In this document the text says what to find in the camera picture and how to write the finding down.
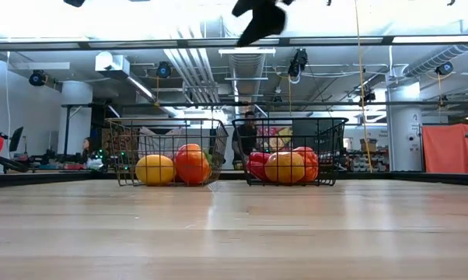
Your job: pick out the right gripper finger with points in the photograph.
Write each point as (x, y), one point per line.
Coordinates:
(267, 19)

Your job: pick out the red bell pepper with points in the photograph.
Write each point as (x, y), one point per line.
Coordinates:
(257, 167)

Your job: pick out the green avocado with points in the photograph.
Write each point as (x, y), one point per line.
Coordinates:
(208, 156)

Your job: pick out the plain orange bell pepper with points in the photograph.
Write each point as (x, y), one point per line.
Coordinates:
(284, 168)

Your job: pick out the orange pepper with green stem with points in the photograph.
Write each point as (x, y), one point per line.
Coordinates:
(311, 163)

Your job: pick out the orange-red ribbed fruit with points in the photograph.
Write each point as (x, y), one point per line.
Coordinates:
(192, 165)

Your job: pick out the yellow orange fruit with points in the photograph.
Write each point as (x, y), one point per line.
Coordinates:
(154, 171)

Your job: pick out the black background robot arm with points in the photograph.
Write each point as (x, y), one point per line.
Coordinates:
(4, 163)

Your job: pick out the white ceiling light fixture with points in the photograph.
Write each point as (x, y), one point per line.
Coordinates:
(246, 51)

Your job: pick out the white ceiling air unit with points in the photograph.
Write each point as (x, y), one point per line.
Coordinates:
(113, 66)

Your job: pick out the black round ceiling device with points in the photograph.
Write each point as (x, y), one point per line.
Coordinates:
(444, 68)
(37, 78)
(164, 70)

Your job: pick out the black horizontal pipe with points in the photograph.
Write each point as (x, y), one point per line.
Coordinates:
(335, 103)

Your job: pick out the plain white column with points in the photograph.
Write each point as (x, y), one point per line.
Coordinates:
(76, 116)

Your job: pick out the person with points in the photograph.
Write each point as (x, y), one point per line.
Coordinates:
(88, 149)
(247, 136)

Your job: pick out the black monitor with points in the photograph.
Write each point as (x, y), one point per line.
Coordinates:
(16, 138)

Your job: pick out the white column with signs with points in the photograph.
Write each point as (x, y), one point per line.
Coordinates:
(405, 116)

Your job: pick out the orange fabric partition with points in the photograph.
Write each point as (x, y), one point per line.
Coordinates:
(436, 140)

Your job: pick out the silver round ceiling duct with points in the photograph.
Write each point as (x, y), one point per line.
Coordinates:
(246, 66)

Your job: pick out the black overhead frame beam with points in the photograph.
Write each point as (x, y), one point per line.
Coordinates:
(386, 39)

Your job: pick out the ribbed silver air duct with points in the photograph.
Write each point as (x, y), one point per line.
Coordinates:
(440, 58)

